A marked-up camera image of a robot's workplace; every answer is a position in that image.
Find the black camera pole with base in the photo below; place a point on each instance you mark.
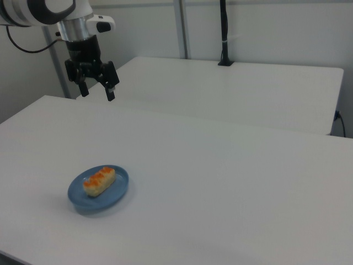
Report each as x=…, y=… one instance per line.
x=224, y=33

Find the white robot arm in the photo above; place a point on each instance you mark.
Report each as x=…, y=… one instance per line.
x=36, y=11

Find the white adjacent table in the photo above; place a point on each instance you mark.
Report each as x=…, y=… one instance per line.
x=220, y=96

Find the orange glazed bread loaf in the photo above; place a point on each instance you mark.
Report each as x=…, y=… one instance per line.
x=99, y=182

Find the blue round plate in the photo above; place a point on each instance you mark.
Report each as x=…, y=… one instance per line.
x=82, y=203

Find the aluminium frame post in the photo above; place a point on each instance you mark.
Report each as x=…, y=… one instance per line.
x=59, y=71
x=183, y=27

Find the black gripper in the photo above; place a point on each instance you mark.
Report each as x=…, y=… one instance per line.
x=84, y=52

